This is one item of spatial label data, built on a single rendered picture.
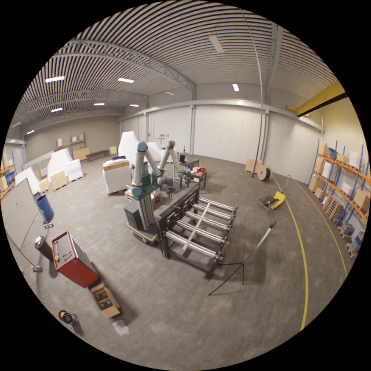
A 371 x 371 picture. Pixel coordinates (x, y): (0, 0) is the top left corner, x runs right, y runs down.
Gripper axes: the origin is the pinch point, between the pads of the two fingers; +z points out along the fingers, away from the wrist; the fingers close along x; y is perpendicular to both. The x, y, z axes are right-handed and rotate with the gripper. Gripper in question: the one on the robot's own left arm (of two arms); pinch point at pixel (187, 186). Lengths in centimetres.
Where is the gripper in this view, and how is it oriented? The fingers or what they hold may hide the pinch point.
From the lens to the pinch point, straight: 219.8
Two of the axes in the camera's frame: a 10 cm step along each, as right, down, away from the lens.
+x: 5.2, -3.6, 7.8
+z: -0.4, 9.0, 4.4
